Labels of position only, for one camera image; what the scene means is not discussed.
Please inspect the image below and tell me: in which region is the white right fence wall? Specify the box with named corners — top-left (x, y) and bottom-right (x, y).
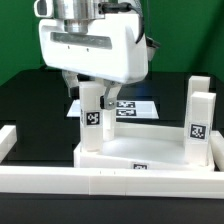
top-left (210, 131), bottom-right (224, 172)

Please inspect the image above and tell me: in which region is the white desk top tray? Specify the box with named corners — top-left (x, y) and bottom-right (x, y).
top-left (73, 122), bottom-right (214, 172)

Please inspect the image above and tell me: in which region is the white fence wall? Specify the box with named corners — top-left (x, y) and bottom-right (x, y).
top-left (0, 166), bottom-right (224, 199)
top-left (210, 131), bottom-right (224, 172)
top-left (0, 125), bottom-right (17, 163)

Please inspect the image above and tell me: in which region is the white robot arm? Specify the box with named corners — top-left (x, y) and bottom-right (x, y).
top-left (34, 0), bottom-right (160, 110)

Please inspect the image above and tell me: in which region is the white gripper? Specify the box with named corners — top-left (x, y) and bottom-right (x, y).
top-left (39, 13), bottom-right (148, 110)

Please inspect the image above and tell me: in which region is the white front fence wall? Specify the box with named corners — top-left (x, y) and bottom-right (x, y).
top-left (0, 166), bottom-right (224, 199)

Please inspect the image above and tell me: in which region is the white left fence wall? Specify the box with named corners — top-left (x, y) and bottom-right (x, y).
top-left (0, 125), bottom-right (17, 163)

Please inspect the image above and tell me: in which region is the white marker base plate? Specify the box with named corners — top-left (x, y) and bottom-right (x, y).
top-left (66, 99), bottom-right (160, 120)

